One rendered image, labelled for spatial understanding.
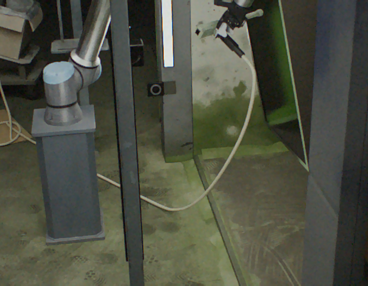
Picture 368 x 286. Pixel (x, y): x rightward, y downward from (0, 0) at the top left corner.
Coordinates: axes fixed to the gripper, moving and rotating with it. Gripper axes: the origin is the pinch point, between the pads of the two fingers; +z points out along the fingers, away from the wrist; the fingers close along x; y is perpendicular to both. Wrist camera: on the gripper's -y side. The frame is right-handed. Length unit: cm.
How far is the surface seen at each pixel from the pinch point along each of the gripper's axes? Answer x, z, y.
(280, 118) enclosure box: 59, 54, 30
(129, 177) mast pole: -104, -9, 47
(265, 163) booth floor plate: 81, 102, 33
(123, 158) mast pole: -105, -15, 43
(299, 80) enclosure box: 11.0, -4.5, 40.5
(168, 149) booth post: 51, 125, -14
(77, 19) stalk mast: 26, 82, -97
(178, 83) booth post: 56, 86, -33
